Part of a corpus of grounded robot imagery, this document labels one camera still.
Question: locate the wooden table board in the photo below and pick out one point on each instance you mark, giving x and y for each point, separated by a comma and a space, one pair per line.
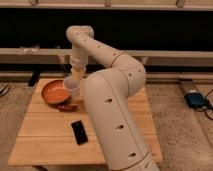
46, 136

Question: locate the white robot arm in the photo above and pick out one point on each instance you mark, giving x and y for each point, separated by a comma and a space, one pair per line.
105, 99

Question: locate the dark red chili pepper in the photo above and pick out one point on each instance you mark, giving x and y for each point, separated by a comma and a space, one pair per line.
68, 108

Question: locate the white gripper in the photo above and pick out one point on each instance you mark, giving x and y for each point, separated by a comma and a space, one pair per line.
77, 65

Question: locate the blue power adapter box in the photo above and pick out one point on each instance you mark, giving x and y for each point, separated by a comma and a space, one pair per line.
195, 100

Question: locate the white ceramic cup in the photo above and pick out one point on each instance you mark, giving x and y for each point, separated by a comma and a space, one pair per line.
72, 86

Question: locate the orange ceramic bowl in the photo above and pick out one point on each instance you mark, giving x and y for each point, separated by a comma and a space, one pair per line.
54, 93

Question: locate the black table leg stand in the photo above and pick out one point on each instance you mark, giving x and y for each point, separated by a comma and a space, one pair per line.
35, 76

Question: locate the black smartphone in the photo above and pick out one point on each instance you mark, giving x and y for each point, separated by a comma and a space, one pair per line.
79, 132

